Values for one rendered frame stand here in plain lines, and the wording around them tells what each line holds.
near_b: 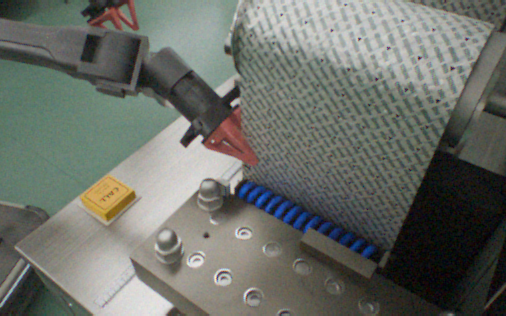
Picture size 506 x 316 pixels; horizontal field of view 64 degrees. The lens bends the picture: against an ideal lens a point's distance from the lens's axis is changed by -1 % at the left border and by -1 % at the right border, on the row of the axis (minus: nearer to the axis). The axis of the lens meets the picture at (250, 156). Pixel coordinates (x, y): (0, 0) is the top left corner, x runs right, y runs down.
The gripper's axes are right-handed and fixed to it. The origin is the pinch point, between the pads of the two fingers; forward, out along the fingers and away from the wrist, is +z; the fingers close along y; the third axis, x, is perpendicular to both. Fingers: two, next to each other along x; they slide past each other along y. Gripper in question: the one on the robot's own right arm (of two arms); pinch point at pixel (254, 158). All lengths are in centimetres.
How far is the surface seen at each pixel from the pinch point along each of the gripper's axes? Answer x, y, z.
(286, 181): 2.0, 0.3, 5.4
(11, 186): -167, -7, -69
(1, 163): -177, -13, -85
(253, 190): -2.0, 2.6, 3.2
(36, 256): -28.6, 24.6, -13.7
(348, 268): 6.8, 6.6, 17.1
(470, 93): 28.7, -0.8, 8.7
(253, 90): 10.3, 0.2, -6.2
